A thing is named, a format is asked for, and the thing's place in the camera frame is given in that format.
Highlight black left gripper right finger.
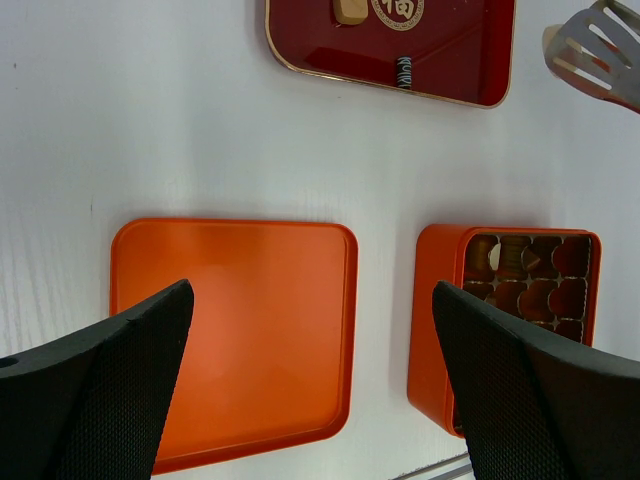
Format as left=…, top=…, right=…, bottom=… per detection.
left=432, top=281, right=639, bottom=479

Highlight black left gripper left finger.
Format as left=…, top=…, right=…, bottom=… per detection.
left=1, top=280, right=194, bottom=479

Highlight white square chocolate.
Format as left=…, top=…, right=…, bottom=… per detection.
left=488, top=243, right=501, bottom=272

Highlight orange box lid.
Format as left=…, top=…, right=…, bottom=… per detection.
left=110, top=218, right=358, bottom=474

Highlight metal serving tongs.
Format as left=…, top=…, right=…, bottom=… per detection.
left=555, top=1, right=639, bottom=113

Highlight orange chocolate box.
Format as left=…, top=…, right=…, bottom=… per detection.
left=407, top=224, right=602, bottom=437

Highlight tan square chocolate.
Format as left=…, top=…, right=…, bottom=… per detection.
left=332, top=0, right=369, bottom=26

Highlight red rectangular tray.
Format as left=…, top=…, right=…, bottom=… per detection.
left=264, top=0, right=516, bottom=108

